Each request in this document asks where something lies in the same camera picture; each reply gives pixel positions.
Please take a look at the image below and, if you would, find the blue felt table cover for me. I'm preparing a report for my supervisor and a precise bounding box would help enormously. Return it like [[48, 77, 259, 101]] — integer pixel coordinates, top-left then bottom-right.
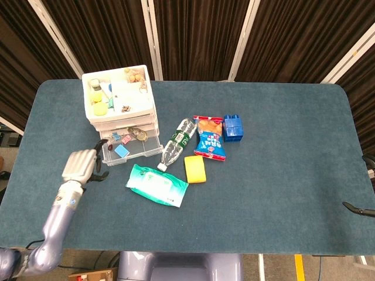
[[0, 78, 375, 255]]

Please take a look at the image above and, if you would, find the green white wet wipes pack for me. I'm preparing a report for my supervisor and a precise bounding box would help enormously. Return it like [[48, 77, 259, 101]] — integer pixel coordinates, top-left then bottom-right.
[[125, 163, 189, 208]]

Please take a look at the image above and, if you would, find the black electronic equipment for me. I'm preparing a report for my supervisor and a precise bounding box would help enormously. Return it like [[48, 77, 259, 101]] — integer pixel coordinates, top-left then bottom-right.
[[0, 124, 23, 147]]

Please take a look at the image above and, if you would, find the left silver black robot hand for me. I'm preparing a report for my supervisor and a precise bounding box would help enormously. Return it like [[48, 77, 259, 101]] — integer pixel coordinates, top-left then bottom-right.
[[60, 139, 110, 186]]

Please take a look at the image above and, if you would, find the purple robot torso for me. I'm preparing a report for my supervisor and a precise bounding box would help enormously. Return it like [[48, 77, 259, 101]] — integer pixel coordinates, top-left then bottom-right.
[[117, 251, 244, 281]]

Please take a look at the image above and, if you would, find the small brown teddy bear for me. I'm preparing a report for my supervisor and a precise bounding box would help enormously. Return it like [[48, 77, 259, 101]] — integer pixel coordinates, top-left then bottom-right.
[[124, 67, 146, 83]]

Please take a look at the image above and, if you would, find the clear plastic water bottle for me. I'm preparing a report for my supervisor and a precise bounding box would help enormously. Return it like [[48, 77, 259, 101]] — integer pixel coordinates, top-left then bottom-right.
[[157, 117, 197, 172]]

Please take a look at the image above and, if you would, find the white frame pole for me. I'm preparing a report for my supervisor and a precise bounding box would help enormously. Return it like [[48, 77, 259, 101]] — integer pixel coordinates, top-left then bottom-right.
[[140, 0, 164, 81], [0, 116, 25, 136], [319, 22, 375, 85], [227, 0, 261, 82], [28, 0, 86, 79]]

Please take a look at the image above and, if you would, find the round metal tin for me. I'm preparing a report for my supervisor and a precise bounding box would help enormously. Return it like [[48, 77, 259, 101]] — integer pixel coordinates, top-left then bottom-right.
[[128, 126, 149, 141]]

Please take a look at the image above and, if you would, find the yellow sponge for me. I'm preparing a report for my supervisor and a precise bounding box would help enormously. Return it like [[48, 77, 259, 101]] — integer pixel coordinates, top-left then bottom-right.
[[183, 155, 208, 184]]

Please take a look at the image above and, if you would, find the dark brown curtain panel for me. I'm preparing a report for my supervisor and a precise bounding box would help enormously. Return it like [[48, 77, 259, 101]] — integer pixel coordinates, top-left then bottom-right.
[[0, 0, 80, 132], [236, 0, 375, 83], [40, 0, 156, 80], [154, 0, 250, 82]]

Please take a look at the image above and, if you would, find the cardboard box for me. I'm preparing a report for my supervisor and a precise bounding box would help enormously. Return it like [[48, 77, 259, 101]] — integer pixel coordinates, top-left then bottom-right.
[[67, 268, 120, 281]]

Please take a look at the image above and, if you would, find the blue building block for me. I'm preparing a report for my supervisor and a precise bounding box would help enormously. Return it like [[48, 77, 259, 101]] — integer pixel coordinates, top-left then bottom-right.
[[222, 114, 245, 143]]

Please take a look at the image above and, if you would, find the blue red snack bag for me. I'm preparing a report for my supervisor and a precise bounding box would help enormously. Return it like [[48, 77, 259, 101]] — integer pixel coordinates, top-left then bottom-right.
[[192, 115, 227, 162]]

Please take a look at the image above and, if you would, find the blue eraser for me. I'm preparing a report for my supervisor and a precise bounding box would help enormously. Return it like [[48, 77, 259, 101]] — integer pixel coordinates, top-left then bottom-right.
[[114, 144, 130, 158]]

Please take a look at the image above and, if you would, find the white plastic drawer organizer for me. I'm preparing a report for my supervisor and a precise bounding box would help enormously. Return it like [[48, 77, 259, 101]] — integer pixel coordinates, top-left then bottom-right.
[[81, 64, 161, 138]]

